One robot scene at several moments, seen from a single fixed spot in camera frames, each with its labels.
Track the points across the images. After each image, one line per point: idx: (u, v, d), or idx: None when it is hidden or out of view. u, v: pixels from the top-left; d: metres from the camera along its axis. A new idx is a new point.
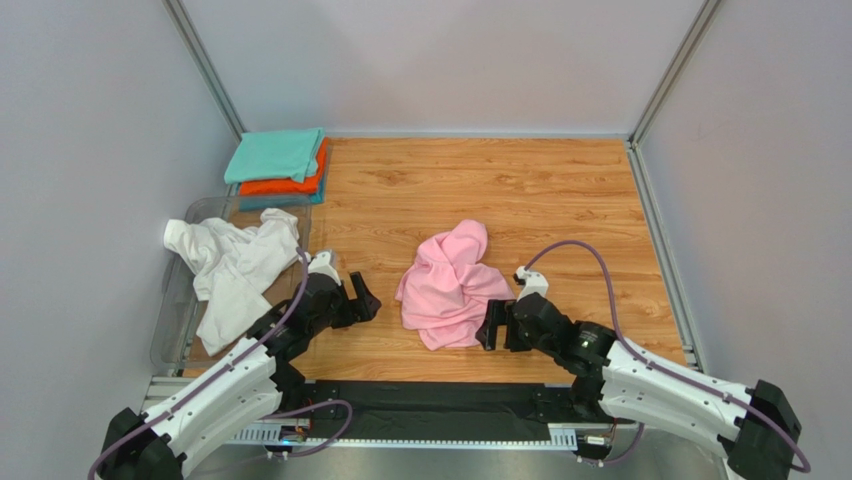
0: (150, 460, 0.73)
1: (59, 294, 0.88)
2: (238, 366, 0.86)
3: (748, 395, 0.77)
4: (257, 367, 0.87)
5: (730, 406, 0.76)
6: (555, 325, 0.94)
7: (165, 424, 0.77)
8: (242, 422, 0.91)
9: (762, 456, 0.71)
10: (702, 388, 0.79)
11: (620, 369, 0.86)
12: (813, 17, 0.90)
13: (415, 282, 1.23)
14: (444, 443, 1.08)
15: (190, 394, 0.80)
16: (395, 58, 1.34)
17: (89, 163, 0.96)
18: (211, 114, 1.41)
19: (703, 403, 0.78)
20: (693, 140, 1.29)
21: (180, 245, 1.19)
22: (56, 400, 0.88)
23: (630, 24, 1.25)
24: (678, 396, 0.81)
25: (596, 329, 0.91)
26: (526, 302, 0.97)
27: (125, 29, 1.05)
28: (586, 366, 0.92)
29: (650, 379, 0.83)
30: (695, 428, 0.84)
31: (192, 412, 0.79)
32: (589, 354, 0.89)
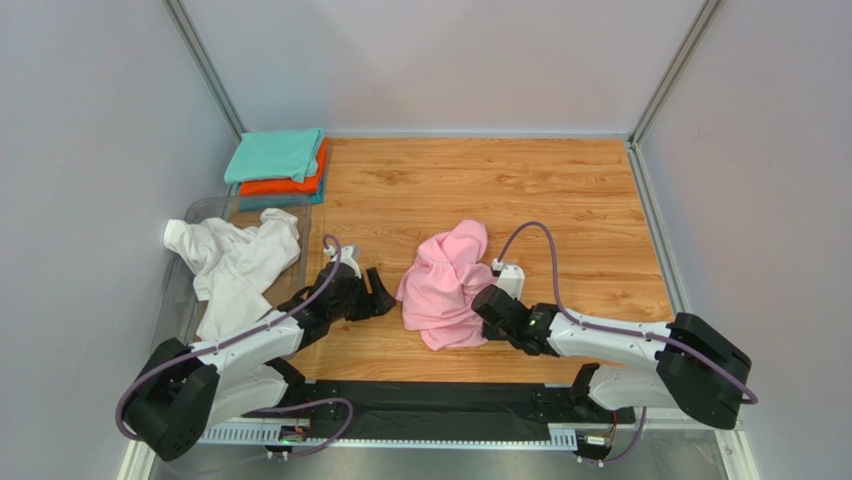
0: (197, 386, 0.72)
1: (59, 295, 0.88)
2: (273, 329, 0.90)
3: (668, 330, 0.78)
4: (290, 332, 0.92)
5: (651, 343, 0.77)
6: (507, 310, 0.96)
7: (210, 358, 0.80)
8: (251, 400, 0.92)
9: (685, 385, 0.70)
10: (625, 333, 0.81)
11: (559, 335, 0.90)
12: (813, 17, 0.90)
13: (416, 283, 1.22)
14: (444, 443, 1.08)
15: (235, 338, 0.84)
16: (395, 58, 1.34)
17: (90, 164, 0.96)
18: (211, 114, 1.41)
19: (628, 347, 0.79)
20: (693, 139, 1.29)
21: (180, 245, 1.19)
22: (57, 400, 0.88)
23: (630, 24, 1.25)
24: (610, 349, 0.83)
25: (543, 309, 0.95)
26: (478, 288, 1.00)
27: (125, 30, 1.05)
28: (539, 345, 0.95)
29: (584, 338, 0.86)
30: (654, 387, 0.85)
31: (235, 354, 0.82)
32: (535, 330, 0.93)
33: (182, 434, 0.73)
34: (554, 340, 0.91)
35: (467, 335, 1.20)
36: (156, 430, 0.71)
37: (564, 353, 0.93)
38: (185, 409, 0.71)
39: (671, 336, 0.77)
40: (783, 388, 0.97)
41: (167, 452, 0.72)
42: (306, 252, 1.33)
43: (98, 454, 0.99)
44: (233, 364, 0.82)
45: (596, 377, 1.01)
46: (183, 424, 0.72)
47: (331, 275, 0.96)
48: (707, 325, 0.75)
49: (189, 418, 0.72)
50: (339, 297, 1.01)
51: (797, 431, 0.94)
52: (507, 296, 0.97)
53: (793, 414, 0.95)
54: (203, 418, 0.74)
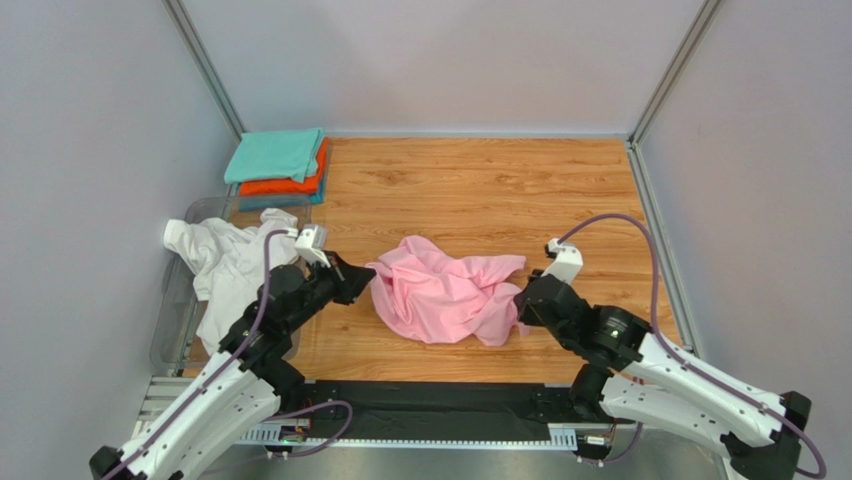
0: None
1: (59, 294, 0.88)
2: (210, 387, 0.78)
3: (782, 406, 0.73)
4: (233, 382, 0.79)
5: (766, 418, 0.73)
6: (573, 310, 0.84)
7: (140, 464, 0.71)
8: (237, 432, 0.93)
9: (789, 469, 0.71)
10: (740, 397, 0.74)
11: (654, 367, 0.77)
12: (813, 17, 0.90)
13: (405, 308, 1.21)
14: (444, 443, 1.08)
15: (163, 426, 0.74)
16: (394, 59, 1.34)
17: (90, 165, 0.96)
18: (210, 115, 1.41)
19: (738, 413, 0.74)
20: (693, 139, 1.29)
21: (180, 245, 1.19)
22: (59, 401, 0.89)
23: (629, 25, 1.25)
24: (712, 401, 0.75)
25: (625, 317, 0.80)
26: (536, 284, 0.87)
27: (125, 30, 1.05)
28: (609, 357, 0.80)
29: (685, 381, 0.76)
30: (698, 428, 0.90)
31: (167, 445, 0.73)
32: (617, 345, 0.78)
33: None
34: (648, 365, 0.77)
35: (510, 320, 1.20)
36: None
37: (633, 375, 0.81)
38: None
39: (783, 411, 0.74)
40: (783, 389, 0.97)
41: None
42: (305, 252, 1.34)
43: None
44: (172, 453, 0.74)
45: (608, 386, 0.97)
46: None
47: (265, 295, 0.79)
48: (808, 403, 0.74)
49: None
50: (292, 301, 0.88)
51: None
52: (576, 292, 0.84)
53: None
54: None
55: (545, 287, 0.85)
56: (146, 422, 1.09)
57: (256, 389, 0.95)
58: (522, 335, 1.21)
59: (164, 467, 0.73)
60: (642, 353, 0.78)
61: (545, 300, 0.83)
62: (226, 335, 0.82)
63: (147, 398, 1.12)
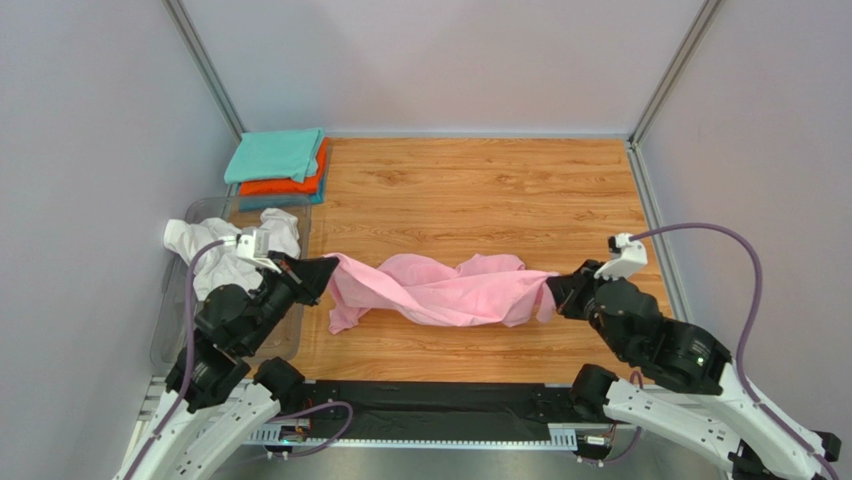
0: None
1: (59, 293, 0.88)
2: (164, 431, 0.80)
3: (823, 448, 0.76)
4: (186, 424, 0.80)
5: (811, 460, 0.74)
6: (652, 325, 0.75)
7: None
8: (238, 439, 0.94)
9: None
10: (797, 439, 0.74)
11: (728, 401, 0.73)
12: (814, 17, 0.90)
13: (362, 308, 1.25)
14: (444, 443, 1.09)
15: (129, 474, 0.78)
16: (394, 59, 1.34)
17: (90, 166, 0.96)
18: (210, 115, 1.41)
19: (791, 453, 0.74)
20: (693, 139, 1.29)
21: (180, 245, 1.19)
22: (59, 401, 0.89)
23: (629, 25, 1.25)
24: (768, 439, 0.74)
25: (708, 342, 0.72)
26: (611, 289, 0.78)
27: (124, 30, 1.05)
28: (685, 381, 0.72)
29: (751, 418, 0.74)
30: (705, 443, 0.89)
31: None
32: (698, 368, 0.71)
33: None
34: (733, 403, 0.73)
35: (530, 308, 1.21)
36: None
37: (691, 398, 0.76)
38: None
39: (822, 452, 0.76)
40: (783, 389, 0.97)
41: None
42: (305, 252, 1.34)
43: (98, 455, 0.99)
44: None
45: (610, 389, 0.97)
46: None
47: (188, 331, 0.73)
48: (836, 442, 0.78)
49: None
50: (246, 324, 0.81)
51: None
52: (657, 305, 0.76)
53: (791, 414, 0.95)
54: None
55: (623, 297, 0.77)
56: (147, 422, 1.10)
57: (255, 397, 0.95)
58: (522, 335, 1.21)
59: None
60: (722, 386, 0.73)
61: (624, 311, 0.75)
62: (169, 374, 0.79)
63: (147, 398, 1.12)
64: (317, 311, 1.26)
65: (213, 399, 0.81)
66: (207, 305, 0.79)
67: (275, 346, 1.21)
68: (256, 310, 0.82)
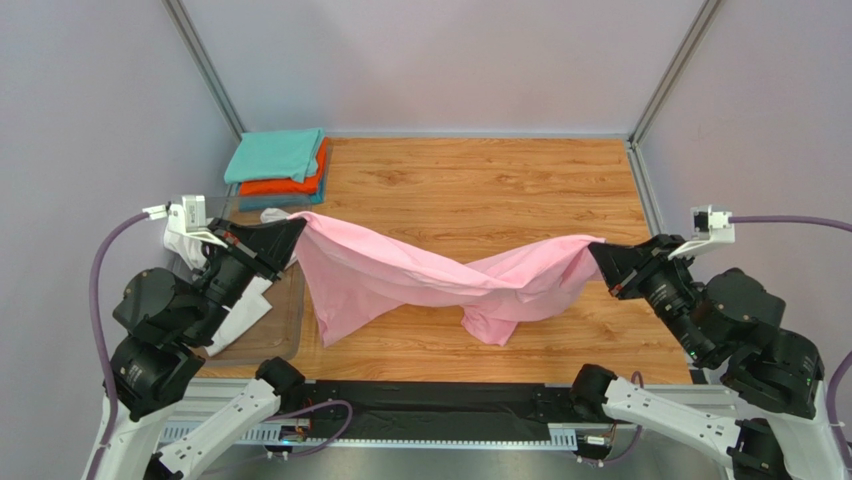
0: None
1: (59, 293, 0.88)
2: (113, 440, 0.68)
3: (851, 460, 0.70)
4: (135, 432, 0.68)
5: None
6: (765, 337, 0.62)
7: None
8: (238, 430, 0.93)
9: None
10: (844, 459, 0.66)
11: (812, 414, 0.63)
12: (812, 18, 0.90)
13: (349, 305, 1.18)
14: (444, 443, 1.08)
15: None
16: (395, 59, 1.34)
17: (91, 166, 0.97)
18: (210, 115, 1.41)
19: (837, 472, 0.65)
20: (693, 139, 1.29)
21: (179, 246, 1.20)
22: (57, 401, 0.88)
23: (628, 25, 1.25)
24: (821, 453, 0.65)
25: (816, 358, 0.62)
26: (729, 285, 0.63)
27: (124, 30, 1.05)
28: (782, 398, 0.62)
29: (820, 433, 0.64)
30: (704, 439, 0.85)
31: None
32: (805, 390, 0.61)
33: None
34: (817, 421, 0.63)
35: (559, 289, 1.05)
36: None
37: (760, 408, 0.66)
38: None
39: None
40: None
41: None
42: None
43: None
44: None
45: (607, 387, 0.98)
46: None
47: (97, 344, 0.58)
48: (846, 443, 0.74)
49: None
50: (181, 316, 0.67)
51: None
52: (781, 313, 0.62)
53: None
54: None
55: (748, 300, 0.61)
56: None
57: (257, 389, 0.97)
58: (522, 336, 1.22)
59: None
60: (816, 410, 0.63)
61: (753, 319, 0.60)
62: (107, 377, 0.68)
63: None
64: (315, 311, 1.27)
65: (156, 401, 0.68)
66: (126, 296, 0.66)
67: (275, 345, 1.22)
68: (191, 299, 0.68)
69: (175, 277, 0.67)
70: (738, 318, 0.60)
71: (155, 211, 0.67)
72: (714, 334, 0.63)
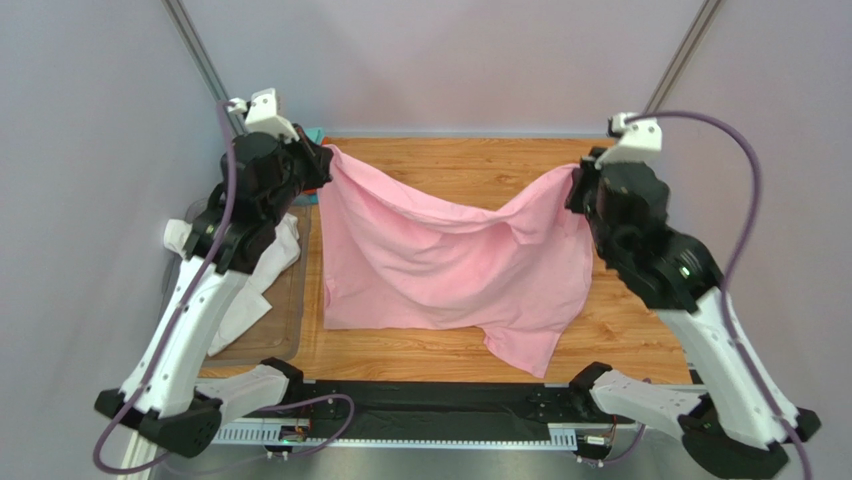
0: (153, 431, 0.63)
1: (59, 292, 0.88)
2: (191, 303, 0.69)
3: (795, 419, 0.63)
4: (215, 289, 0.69)
5: (775, 427, 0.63)
6: (652, 219, 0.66)
7: (145, 399, 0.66)
8: (257, 396, 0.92)
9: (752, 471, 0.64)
10: (764, 392, 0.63)
11: (699, 322, 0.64)
12: (812, 19, 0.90)
13: (368, 297, 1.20)
14: (444, 443, 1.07)
15: (156, 355, 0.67)
16: (396, 59, 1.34)
17: (91, 167, 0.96)
18: (210, 114, 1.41)
19: (751, 408, 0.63)
20: (693, 138, 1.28)
21: (180, 245, 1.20)
22: (57, 400, 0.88)
23: (629, 25, 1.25)
24: (731, 383, 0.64)
25: (704, 257, 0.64)
26: (636, 172, 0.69)
27: (125, 31, 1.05)
28: (660, 287, 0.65)
29: (721, 353, 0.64)
30: (661, 410, 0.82)
31: (167, 374, 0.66)
32: (685, 281, 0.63)
33: (200, 428, 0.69)
34: (695, 319, 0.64)
35: (567, 236, 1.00)
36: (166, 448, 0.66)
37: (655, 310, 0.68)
38: (177, 435, 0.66)
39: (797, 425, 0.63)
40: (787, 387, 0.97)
41: (192, 447, 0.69)
42: (308, 253, 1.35)
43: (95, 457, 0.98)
44: (176, 382, 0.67)
45: (601, 377, 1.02)
46: (200, 422, 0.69)
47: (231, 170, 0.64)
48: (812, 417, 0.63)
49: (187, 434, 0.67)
50: (269, 178, 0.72)
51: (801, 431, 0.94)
52: (669, 203, 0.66)
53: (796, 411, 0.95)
54: (206, 417, 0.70)
55: (642, 180, 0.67)
56: None
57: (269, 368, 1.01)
58: None
59: (172, 396, 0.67)
60: (699, 307, 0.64)
61: (630, 192, 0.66)
62: (190, 237, 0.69)
63: None
64: (316, 311, 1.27)
65: (242, 262, 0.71)
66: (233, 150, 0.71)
67: (276, 346, 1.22)
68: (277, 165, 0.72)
69: (275, 139, 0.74)
70: (619, 190, 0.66)
71: (241, 102, 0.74)
72: (605, 210, 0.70)
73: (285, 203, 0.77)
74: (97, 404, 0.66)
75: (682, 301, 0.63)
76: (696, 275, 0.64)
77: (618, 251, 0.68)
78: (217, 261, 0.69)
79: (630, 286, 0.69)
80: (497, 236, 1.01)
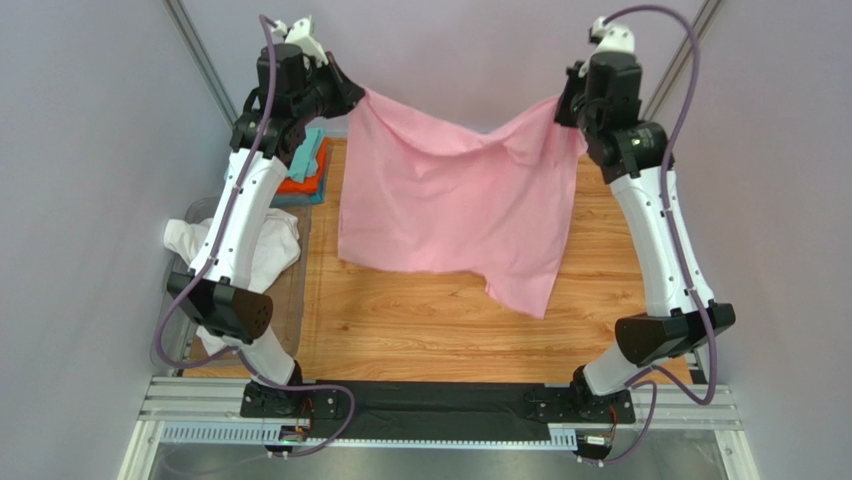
0: (226, 299, 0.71)
1: (59, 294, 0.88)
2: (245, 186, 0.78)
3: (708, 300, 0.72)
4: (266, 173, 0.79)
5: (686, 299, 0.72)
6: (621, 96, 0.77)
7: (218, 270, 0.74)
8: (264, 361, 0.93)
9: (654, 343, 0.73)
10: (680, 263, 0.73)
11: (639, 192, 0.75)
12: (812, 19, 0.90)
13: (379, 239, 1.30)
14: (444, 443, 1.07)
15: (220, 231, 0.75)
16: (396, 59, 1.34)
17: (92, 168, 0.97)
18: (210, 115, 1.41)
19: (666, 278, 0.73)
20: (691, 137, 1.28)
21: (180, 245, 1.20)
22: (58, 400, 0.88)
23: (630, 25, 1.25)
24: (655, 251, 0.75)
25: (657, 139, 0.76)
26: (621, 54, 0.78)
27: (125, 32, 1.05)
28: (610, 156, 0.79)
29: (652, 219, 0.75)
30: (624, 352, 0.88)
31: (233, 247, 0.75)
32: (632, 150, 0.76)
33: (257, 310, 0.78)
34: (635, 183, 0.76)
35: (554, 164, 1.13)
36: (234, 322, 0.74)
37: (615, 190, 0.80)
38: (243, 308, 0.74)
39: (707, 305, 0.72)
40: (786, 388, 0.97)
41: (252, 329, 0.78)
42: (307, 254, 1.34)
43: (96, 457, 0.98)
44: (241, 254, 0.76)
45: None
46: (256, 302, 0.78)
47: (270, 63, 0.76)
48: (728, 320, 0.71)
49: (248, 307, 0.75)
50: (298, 83, 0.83)
51: (799, 433, 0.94)
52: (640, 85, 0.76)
53: (795, 412, 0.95)
54: (260, 297, 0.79)
55: (625, 61, 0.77)
56: (147, 422, 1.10)
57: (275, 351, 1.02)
58: (521, 336, 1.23)
59: (238, 269, 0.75)
60: (642, 174, 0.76)
61: (606, 65, 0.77)
62: (234, 133, 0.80)
63: (147, 398, 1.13)
64: (316, 311, 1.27)
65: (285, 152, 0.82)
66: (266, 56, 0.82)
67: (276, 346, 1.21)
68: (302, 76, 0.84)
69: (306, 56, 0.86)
70: (596, 63, 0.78)
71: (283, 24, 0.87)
72: (591, 93, 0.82)
73: (308, 116, 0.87)
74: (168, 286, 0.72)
75: (625, 163, 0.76)
76: (645, 147, 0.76)
77: (590, 120, 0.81)
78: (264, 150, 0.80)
79: (594, 155, 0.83)
80: (496, 168, 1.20)
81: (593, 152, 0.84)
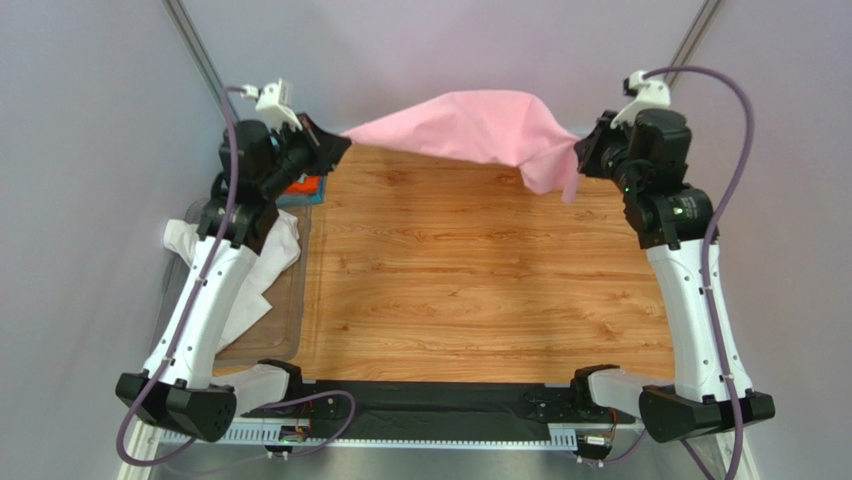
0: (178, 406, 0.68)
1: (58, 295, 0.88)
2: (210, 278, 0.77)
3: (744, 392, 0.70)
4: (232, 262, 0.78)
5: (719, 386, 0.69)
6: (666, 162, 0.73)
7: (172, 372, 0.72)
8: (258, 393, 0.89)
9: (682, 426, 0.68)
10: (718, 350, 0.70)
11: (677, 266, 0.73)
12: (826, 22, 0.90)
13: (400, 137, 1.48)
14: (444, 443, 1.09)
15: (180, 330, 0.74)
16: (396, 60, 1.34)
17: (91, 169, 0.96)
18: (209, 115, 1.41)
19: (701, 360, 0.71)
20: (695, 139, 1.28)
21: (180, 245, 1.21)
22: (56, 402, 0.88)
23: (633, 26, 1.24)
24: (689, 332, 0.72)
25: (701, 206, 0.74)
26: (668, 115, 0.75)
27: (125, 33, 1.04)
28: (650, 219, 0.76)
29: (689, 296, 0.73)
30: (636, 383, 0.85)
31: (192, 346, 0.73)
32: (675, 219, 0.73)
33: (218, 411, 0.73)
34: (673, 253, 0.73)
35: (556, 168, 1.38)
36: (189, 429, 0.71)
37: (655, 267, 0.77)
38: (198, 417, 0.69)
39: (742, 397, 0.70)
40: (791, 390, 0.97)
41: (213, 432, 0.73)
42: (307, 253, 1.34)
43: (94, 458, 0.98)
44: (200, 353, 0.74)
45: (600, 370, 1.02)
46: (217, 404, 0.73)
47: (234, 156, 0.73)
48: (766, 413, 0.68)
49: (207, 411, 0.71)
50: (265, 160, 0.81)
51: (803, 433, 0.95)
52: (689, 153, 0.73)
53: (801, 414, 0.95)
54: (222, 400, 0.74)
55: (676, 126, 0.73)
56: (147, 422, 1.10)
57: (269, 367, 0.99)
58: (522, 336, 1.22)
59: (195, 369, 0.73)
60: (681, 244, 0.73)
61: (655, 128, 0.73)
62: (202, 220, 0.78)
63: None
64: (316, 311, 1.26)
65: (252, 238, 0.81)
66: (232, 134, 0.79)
67: (276, 346, 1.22)
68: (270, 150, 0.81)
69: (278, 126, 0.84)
70: (646, 124, 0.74)
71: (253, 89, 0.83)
72: (635, 151, 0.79)
73: (280, 188, 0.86)
74: (120, 386, 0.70)
75: (665, 232, 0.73)
76: (689, 217, 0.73)
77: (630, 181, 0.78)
78: (231, 238, 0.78)
79: (630, 215, 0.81)
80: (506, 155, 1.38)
81: (629, 211, 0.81)
